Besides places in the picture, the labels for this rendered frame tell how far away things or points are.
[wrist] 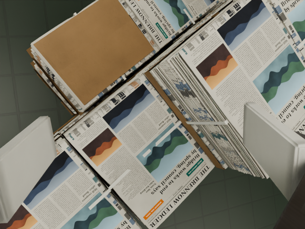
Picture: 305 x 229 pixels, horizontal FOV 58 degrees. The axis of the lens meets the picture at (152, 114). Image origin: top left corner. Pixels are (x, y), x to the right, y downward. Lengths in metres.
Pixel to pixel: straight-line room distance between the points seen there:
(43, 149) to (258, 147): 0.13
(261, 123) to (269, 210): 2.12
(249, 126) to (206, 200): 1.76
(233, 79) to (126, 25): 0.55
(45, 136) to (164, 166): 0.67
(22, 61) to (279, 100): 1.29
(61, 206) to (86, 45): 0.55
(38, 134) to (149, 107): 0.65
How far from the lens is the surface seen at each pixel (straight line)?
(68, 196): 0.78
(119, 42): 1.06
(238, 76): 0.67
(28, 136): 0.17
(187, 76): 0.64
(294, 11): 0.84
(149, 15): 1.13
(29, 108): 1.59
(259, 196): 2.19
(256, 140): 0.17
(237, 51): 0.68
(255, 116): 0.17
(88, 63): 1.02
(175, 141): 0.84
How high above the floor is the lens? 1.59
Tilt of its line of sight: 69 degrees down
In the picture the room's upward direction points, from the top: 85 degrees clockwise
